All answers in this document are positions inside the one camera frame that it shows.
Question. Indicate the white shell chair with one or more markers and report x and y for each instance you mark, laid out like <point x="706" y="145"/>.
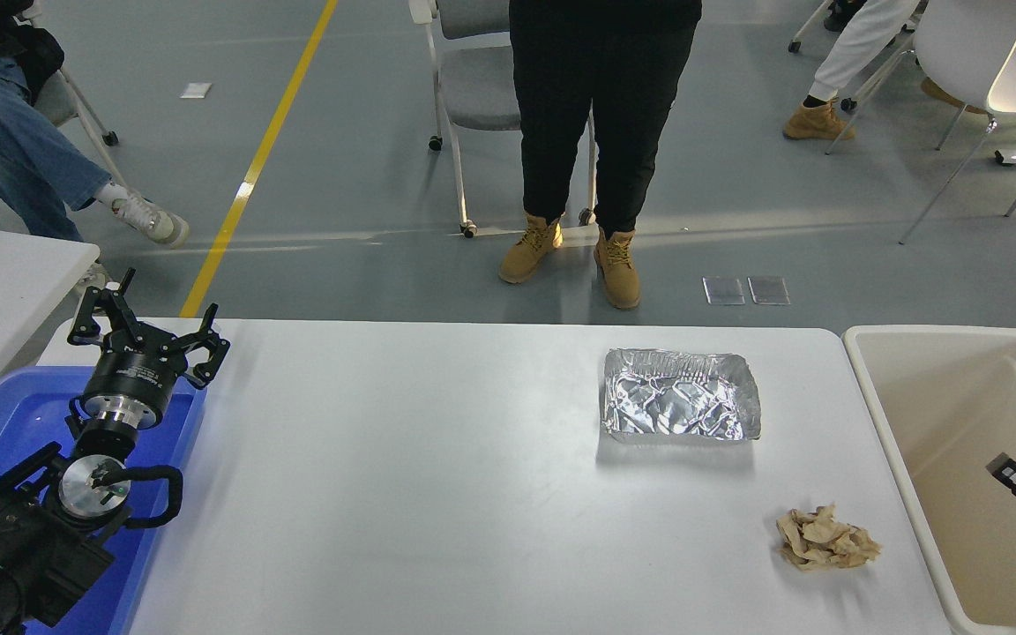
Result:
<point x="967" y="44"/>

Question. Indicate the tan paper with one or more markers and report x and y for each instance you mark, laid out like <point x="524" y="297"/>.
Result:
<point x="825" y="538"/>

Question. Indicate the blue plastic tray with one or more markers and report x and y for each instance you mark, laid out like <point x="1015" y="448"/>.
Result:
<point x="14" y="414"/>

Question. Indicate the grey white-framed wheeled chair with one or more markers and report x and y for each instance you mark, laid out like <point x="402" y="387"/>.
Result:
<point x="473" y="97"/>

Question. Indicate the white floor label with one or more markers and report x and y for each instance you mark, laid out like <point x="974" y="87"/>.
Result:
<point x="196" y="90"/>

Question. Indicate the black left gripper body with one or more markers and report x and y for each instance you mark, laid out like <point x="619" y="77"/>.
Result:
<point x="130" y="375"/>

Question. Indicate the person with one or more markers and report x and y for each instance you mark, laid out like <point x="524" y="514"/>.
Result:
<point x="861" y="44"/>
<point x="561" y="88"/>
<point x="5" y="132"/>
<point x="843" y="13"/>

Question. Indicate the large pale plastic bin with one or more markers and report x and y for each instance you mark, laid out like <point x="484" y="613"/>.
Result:
<point x="949" y="414"/>

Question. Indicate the foil tray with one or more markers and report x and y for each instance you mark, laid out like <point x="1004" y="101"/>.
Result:
<point x="680" y="401"/>

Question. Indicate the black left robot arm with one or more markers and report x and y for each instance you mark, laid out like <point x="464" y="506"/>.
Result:
<point x="23" y="547"/>

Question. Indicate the metal floor plate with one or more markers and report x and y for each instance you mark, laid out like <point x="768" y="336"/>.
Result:
<point x="724" y="291"/>
<point x="769" y="290"/>

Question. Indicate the white wheeled chair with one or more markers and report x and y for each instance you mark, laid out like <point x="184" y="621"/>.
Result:
<point x="848" y="105"/>

